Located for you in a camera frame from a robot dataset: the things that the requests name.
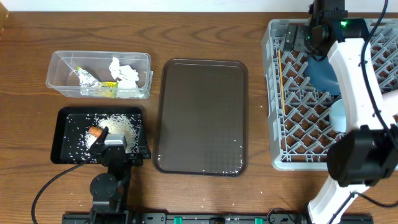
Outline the pile of white rice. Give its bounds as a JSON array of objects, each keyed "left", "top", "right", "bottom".
[{"left": 63, "top": 113, "right": 139, "bottom": 162}]

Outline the orange carrot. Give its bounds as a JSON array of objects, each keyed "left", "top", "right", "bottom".
[{"left": 89, "top": 126, "right": 103, "bottom": 138}]

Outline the blue plastic plate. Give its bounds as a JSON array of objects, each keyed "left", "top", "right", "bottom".
[{"left": 304, "top": 57, "right": 340, "bottom": 96}]

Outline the wooden chopstick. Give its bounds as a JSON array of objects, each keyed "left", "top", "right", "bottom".
[{"left": 277, "top": 50, "right": 285, "bottom": 115}]

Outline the white paper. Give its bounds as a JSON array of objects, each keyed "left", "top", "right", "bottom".
[{"left": 109, "top": 57, "right": 139, "bottom": 98}]

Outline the foil snack wrapper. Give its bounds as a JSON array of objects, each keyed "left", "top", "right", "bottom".
[{"left": 76, "top": 67, "right": 118, "bottom": 98}]

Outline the light blue bowl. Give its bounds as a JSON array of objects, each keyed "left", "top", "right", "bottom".
[{"left": 329, "top": 99, "right": 346, "bottom": 133}]

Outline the white cup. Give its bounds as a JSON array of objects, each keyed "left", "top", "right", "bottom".
[{"left": 382, "top": 90, "right": 398, "bottom": 115}]

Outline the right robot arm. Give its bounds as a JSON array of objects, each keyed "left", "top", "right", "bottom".
[{"left": 283, "top": 1, "right": 397, "bottom": 223}]

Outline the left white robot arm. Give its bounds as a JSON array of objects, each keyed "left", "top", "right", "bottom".
[{"left": 87, "top": 127, "right": 151, "bottom": 224}]

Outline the black waste tray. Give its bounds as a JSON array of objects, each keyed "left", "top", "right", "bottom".
[{"left": 50, "top": 106, "right": 151, "bottom": 164}]

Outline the clear plastic bin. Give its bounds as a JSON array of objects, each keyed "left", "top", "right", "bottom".
[{"left": 46, "top": 50, "right": 153, "bottom": 99}]

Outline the brown serving tray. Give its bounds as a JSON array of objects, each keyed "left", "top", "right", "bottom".
[{"left": 153, "top": 58, "right": 248, "bottom": 177}]

